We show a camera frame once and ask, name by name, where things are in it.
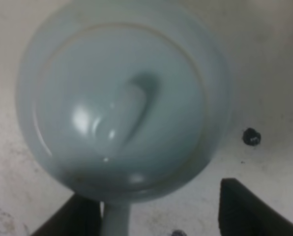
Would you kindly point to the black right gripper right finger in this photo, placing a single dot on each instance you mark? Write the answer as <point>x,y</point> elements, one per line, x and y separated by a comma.
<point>242,213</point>

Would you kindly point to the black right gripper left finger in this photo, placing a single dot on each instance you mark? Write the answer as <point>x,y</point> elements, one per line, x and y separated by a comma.
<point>79,216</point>

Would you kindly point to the light blue porcelain teapot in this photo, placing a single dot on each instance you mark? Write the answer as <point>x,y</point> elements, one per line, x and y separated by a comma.
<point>123,101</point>

